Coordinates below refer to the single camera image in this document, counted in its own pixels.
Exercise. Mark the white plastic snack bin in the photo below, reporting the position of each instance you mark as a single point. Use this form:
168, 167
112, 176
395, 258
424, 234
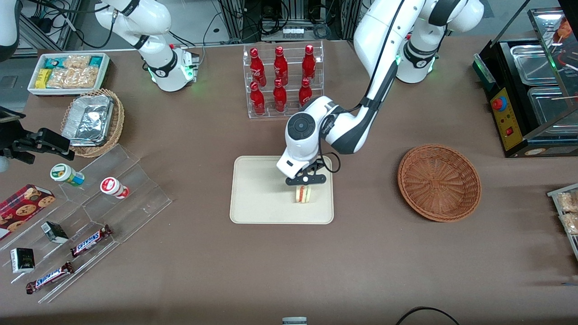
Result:
106, 76

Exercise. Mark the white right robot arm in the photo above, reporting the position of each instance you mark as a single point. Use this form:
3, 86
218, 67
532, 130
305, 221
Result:
158, 27

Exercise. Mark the clear acrylic stepped stand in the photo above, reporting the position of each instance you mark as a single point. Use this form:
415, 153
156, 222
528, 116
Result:
135, 203

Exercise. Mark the red label yogurt cup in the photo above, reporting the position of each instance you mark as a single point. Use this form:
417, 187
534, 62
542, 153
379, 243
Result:
113, 186

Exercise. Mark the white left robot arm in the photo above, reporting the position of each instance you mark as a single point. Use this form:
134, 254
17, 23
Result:
384, 31

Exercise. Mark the grey metal snack tray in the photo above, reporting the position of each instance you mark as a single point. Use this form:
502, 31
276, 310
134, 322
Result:
553, 194

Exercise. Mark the small black white box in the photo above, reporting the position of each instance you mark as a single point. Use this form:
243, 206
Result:
22, 261

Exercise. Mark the red cookie box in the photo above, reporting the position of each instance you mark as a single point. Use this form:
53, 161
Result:
25, 207

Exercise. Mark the clear rice cracker pack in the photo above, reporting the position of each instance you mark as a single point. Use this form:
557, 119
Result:
85, 77
58, 79
76, 62

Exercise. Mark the green label yogurt cup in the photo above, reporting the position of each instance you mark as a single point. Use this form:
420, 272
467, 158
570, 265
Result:
65, 174

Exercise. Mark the triangular sandwich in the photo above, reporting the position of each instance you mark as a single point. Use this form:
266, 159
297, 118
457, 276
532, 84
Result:
303, 194

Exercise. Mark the white power strip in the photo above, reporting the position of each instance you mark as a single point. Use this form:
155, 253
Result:
292, 32

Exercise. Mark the beige plastic tray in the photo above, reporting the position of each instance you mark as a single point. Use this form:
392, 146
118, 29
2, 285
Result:
257, 194

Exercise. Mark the snickers chocolate bar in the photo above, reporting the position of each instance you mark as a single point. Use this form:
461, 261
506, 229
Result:
48, 278
89, 241

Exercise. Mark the brown wicker basket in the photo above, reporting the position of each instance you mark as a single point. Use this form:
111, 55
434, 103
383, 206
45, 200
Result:
438, 183

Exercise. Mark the clear acrylic bottle rack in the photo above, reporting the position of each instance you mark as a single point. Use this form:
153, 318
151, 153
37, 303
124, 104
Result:
291, 76

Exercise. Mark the aluminium frame rack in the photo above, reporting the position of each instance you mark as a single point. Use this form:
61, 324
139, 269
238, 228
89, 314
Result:
235, 20

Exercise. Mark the red cola bottle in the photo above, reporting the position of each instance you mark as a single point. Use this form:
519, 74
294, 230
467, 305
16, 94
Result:
305, 92
309, 64
281, 67
280, 97
257, 99
257, 67

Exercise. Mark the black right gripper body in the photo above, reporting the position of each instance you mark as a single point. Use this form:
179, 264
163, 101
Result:
20, 144

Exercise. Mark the yellow snack pack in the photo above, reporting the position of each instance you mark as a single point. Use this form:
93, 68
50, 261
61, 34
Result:
43, 79

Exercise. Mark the teal snack pack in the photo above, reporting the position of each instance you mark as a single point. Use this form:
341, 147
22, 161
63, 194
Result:
95, 61
54, 62

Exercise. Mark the aluminium foil tray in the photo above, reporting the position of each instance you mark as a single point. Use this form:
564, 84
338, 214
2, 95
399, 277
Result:
88, 119

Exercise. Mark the small grey box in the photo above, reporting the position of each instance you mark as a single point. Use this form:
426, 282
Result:
294, 321

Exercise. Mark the black food warmer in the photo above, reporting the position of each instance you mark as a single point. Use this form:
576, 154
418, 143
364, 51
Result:
519, 113

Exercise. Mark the light wicker basket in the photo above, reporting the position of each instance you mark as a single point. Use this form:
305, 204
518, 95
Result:
118, 122

